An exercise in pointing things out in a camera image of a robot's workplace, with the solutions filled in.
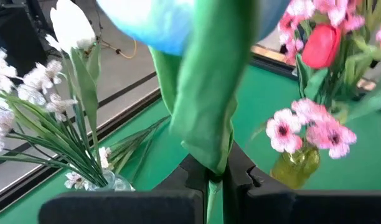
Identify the yellow ribbed glass vase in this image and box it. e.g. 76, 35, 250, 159
270, 146, 321, 190

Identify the black table frame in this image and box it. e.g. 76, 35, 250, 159
0, 51, 300, 218

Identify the clear ribbed glass vase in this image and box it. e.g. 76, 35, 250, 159
84, 169, 135, 192

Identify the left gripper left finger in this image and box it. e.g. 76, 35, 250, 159
37, 157, 209, 224

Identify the white artificial flower bunch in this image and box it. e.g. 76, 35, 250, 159
64, 114, 172, 190
0, 48, 116, 190

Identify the red artificial tulip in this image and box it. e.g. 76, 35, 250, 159
296, 23, 342, 100

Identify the yellow floor cable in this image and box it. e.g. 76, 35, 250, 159
96, 39, 138, 60

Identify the green table mat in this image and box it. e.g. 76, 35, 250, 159
0, 63, 381, 224

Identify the pink artificial flower bunch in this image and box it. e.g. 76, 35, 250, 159
277, 0, 381, 106
266, 98, 358, 159

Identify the black box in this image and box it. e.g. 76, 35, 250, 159
0, 0, 51, 77

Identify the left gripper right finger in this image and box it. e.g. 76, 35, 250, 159
223, 141, 381, 224

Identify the white artificial tulip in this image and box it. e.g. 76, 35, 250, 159
45, 0, 109, 187
95, 0, 291, 224

